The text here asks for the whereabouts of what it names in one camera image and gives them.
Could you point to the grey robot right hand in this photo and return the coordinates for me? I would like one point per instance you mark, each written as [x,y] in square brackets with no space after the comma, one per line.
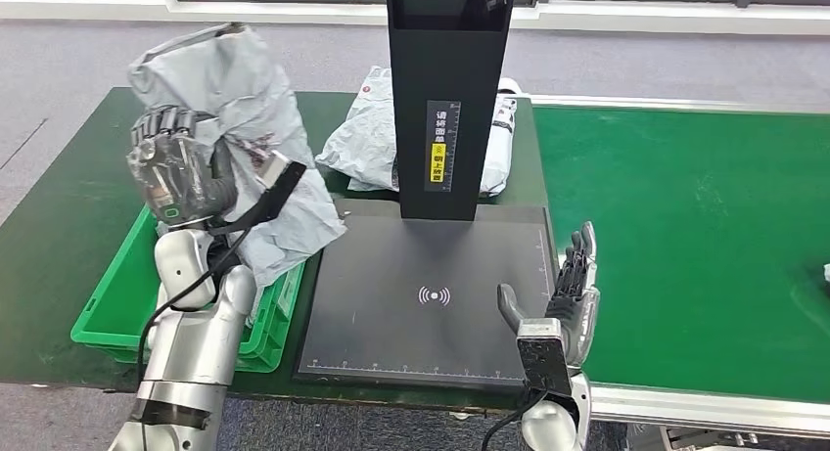
[580,305]

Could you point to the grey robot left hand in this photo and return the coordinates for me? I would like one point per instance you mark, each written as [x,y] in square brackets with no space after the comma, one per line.
[168,176]

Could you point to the grey parcel with red print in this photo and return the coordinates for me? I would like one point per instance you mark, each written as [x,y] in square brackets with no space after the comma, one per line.
[259,91]

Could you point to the green conveyor belt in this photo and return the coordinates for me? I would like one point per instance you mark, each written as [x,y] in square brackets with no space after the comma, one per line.
[681,240]

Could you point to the crumpled grey parcel bag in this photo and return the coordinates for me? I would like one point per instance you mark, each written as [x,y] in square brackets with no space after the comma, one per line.
[363,143]

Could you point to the black inbound scanner machine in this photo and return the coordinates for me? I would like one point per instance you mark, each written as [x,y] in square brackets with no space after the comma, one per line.
[447,53]

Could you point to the dark green table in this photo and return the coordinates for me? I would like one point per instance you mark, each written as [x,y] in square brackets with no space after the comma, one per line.
[65,208]

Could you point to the green plastic crate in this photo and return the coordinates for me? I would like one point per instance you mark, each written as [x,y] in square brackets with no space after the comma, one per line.
[110,305]

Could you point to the white window sill ledge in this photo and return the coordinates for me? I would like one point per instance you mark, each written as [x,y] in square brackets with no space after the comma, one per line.
[97,7]

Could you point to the black and yellow label strip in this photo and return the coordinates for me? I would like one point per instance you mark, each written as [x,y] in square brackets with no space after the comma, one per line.
[443,147]

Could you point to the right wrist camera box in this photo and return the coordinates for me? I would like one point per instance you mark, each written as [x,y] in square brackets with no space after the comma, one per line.
[544,357]

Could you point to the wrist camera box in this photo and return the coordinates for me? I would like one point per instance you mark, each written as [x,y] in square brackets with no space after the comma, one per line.
[282,182]
[544,357]

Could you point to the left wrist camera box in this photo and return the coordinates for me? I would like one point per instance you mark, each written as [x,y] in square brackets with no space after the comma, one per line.
[282,182]

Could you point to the aluminium conveyor frame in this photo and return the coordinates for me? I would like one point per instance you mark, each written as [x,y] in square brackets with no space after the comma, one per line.
[681,412]

